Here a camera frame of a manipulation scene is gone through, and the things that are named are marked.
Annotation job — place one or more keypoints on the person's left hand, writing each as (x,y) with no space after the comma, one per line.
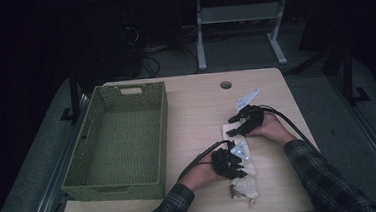
(202,176)

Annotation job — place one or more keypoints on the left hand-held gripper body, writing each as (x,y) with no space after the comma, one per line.
(223,160)

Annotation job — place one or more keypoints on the black metal stand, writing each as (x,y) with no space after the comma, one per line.
(348,74)
(74,94)

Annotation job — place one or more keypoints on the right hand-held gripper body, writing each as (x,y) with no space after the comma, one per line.
(253,119)

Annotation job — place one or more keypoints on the white cloth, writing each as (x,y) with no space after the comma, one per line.
(245,185)

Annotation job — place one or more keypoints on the desk with white metal frame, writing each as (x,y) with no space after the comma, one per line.
(239,12)

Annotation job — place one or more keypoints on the green woven basket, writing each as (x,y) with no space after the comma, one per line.
(125,140)

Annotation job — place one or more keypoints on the person's right hand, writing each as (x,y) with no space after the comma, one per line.
(274,128)

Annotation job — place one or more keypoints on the metal floor rail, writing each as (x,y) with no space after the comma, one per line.
(371,133)
(56,168)

